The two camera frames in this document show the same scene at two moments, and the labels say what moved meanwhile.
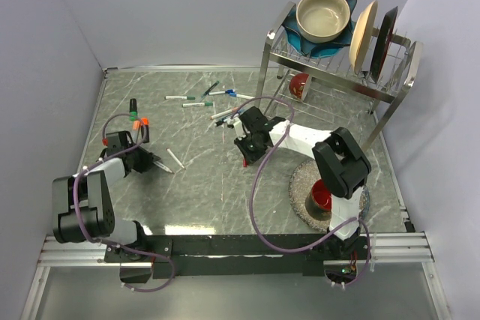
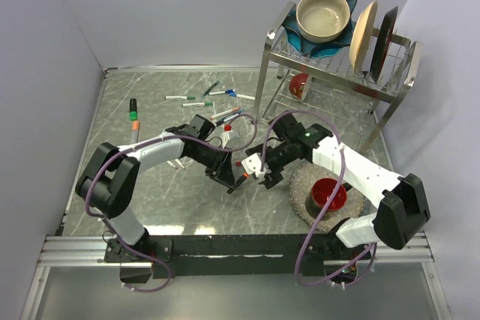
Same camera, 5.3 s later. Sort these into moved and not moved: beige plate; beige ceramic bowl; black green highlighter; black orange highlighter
Moved: black orange highlighter
Not moved: black green highlighter; beige plate; beige ceramic bowl
